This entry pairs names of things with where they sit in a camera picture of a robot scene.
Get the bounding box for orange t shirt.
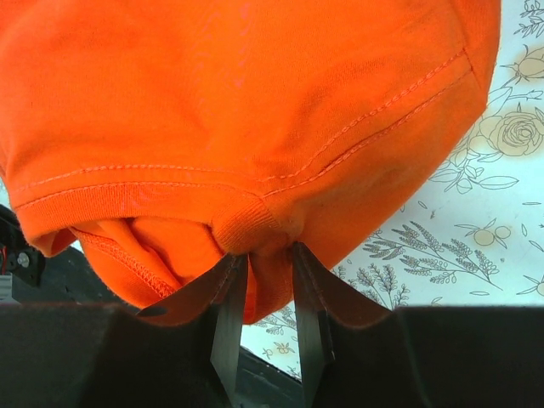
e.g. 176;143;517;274
1;1;502;324

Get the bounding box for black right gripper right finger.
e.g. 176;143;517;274
292;243;543;407

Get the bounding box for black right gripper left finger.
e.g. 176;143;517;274
1;255;247;407

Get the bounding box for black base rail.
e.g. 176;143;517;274
1;208;303;407

